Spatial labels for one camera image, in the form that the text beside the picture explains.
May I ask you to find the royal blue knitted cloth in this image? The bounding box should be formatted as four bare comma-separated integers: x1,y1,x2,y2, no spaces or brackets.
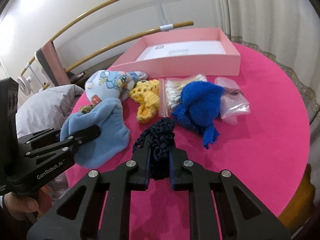
172,81,225,149

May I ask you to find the upper wooden ballet bar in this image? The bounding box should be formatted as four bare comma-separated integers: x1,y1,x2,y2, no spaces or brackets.
19,0,184,77

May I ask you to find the pink shallow cardboard box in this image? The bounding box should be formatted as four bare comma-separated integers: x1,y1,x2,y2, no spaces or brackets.
109,28,240,78

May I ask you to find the tan fabric scrunchie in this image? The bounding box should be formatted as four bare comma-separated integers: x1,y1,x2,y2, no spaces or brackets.
79,105,95,114

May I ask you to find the cartoon print baby sock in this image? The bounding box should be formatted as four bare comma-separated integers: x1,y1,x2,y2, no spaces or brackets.
85,70,148,106

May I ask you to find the wooden ballet bar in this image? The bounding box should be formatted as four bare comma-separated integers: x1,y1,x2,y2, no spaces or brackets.
19,0,184,77
42,21,194,91

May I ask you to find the person's left hand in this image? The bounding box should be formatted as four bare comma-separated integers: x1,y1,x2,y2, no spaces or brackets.
3,185,52,221

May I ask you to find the pink grey hanging towel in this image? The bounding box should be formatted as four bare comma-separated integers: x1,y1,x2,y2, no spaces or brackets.
35,40,71,87

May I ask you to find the navy knitted scrunchie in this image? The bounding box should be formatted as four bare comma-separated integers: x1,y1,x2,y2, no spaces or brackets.
132,118,175,180

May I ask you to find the low brown white cabinet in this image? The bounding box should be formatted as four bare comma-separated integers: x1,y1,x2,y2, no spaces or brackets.
72,53,122,89

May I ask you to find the small clear plastic bag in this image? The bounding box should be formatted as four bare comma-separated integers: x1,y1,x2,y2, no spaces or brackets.
214,77,251,125

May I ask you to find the cream curtain with lace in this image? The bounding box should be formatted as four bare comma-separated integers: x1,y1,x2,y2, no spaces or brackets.
214,0,319,126

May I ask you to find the white barre stand post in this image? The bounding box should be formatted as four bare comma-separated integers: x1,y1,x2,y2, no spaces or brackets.
155,0,174,31

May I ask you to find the bag of cotton swabs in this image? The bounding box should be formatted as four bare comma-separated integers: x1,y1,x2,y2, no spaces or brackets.
158,74,207,118

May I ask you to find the yellow crochet toy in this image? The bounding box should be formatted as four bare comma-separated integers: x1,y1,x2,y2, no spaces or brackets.
129,80,160,124

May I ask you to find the lower wooden ballet bar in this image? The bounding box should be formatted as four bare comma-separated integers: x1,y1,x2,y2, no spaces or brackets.
42,21,194,91

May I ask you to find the grey quilted blanket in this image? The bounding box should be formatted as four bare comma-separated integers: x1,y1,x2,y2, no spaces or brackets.
16,85,84,138

